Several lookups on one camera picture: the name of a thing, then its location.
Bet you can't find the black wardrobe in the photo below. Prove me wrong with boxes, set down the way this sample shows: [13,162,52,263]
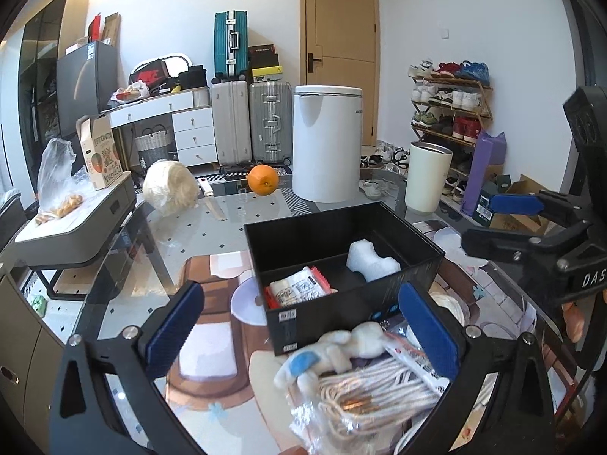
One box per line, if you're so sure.
[18,0,90,185]

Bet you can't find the white suitcase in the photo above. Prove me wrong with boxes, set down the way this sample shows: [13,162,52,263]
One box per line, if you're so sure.
[210,80,253,166]

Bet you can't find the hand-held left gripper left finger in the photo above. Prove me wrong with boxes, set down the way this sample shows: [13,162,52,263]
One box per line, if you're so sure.
[50,281,206,455]

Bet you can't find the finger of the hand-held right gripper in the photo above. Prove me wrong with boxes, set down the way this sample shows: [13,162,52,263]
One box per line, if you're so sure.
[462,220,599,272]
[490,188,594,229]

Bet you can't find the large white trash can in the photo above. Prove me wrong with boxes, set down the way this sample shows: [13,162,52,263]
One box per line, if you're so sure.
[292,84,363,203]

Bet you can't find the orange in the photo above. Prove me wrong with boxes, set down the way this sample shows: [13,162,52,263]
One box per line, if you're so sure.
[247,164,280,196]

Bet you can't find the white oval mirror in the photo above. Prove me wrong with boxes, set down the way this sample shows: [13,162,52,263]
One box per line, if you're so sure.
[134,52,193,87]

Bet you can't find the printed fruit carton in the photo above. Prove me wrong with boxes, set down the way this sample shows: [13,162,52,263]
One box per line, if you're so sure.
[76,113,125,191]

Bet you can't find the black storage box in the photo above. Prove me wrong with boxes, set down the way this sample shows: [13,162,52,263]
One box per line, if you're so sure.
[243,201,445,357]

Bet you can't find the dark green box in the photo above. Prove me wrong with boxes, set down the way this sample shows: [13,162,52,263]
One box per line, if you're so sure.
[474,190,498,226]

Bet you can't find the open cardboard box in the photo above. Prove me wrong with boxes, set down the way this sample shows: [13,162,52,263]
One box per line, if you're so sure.
[488,174,555,235]

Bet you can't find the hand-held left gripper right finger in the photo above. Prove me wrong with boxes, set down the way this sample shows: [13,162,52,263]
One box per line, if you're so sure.
[397,282,559,455]

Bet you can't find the bag of food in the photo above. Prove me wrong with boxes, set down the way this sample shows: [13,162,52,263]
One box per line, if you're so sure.
[114,82,150,105]

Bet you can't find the teal suitcase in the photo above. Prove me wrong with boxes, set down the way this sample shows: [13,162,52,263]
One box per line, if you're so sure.
[213,10,250,81]

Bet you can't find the white woven basket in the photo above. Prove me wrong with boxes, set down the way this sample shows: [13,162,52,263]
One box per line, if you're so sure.
[134,126,177,166]

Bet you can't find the red white snack packet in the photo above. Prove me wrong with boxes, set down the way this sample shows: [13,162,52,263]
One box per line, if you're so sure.
[264,265,338,311]

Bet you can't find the flat cardboard piece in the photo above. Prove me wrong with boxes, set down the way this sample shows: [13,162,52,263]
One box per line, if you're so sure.
[103,12,121,48]

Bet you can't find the black mini fridge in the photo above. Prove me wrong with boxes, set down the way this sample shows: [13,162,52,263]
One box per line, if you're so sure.
[56,40,119,138]

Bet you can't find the white-handled knife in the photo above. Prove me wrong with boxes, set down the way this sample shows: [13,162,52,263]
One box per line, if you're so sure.
[198,177,228,221]

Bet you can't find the clear plastic bag of fruit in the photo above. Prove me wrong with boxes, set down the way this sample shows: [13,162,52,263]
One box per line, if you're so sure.
[35,138,91,226]

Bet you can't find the purple yoga mat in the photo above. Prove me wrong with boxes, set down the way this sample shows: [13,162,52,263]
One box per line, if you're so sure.
[462,131,507,216]

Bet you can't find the clear red-sealed zip bag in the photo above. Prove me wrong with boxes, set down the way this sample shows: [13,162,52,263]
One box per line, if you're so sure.
[383,329,450,392]

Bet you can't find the black yellow box stack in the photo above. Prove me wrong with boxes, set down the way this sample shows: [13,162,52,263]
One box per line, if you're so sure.
[249,44,284,83]

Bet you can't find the person's right hand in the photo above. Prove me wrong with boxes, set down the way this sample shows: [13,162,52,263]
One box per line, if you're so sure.
[562,301,587,343]

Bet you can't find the wooden shoe rack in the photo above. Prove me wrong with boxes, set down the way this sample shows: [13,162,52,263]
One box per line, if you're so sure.
[409,59,494,204]

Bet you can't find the silver suitcase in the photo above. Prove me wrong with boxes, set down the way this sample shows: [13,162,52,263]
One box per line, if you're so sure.
[249,80,293,164]

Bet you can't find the wooden door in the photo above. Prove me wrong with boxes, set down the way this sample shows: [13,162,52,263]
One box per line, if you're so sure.
[300,0,381,147]

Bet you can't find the bag of white rope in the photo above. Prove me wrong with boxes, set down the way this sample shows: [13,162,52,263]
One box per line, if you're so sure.
[289,355,451,455]

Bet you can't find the white desk with drawers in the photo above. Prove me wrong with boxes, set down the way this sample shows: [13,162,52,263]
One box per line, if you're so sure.
[107,88,219,171]

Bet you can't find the white rope roll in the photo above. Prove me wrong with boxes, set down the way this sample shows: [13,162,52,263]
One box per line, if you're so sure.
[429,291,468,328]

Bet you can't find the black bag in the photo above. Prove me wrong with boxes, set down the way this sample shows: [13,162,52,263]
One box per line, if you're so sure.
[178,65,210,91]

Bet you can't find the grey white appliance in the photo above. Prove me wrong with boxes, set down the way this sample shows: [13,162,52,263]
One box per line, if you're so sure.
[14,171,137,268]

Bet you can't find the white foam piece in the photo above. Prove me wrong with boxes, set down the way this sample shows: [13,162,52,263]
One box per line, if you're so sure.
[346,241,401,281]

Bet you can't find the red black shoe box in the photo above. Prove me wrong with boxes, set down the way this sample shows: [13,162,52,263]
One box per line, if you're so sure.
[129,58,170,91]

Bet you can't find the rows of assorted shoes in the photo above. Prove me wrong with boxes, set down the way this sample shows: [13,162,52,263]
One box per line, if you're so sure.
[410,59,491,202]

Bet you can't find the cream cylindrical bin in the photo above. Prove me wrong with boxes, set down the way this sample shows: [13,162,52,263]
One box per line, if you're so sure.
[404,141,454,213]

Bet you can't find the grey cabinet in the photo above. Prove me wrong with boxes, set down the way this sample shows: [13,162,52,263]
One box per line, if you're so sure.
[0,272,64,455]

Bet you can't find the white plush toy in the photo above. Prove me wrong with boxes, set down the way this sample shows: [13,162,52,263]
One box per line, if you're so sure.
[274,321,387,389]

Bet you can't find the napa cabbage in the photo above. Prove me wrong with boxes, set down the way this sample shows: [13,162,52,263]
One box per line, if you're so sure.
[143,161,201,216]

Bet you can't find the pile of loose shoes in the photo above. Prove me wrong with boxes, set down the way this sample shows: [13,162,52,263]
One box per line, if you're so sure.
[360,141,411,174]

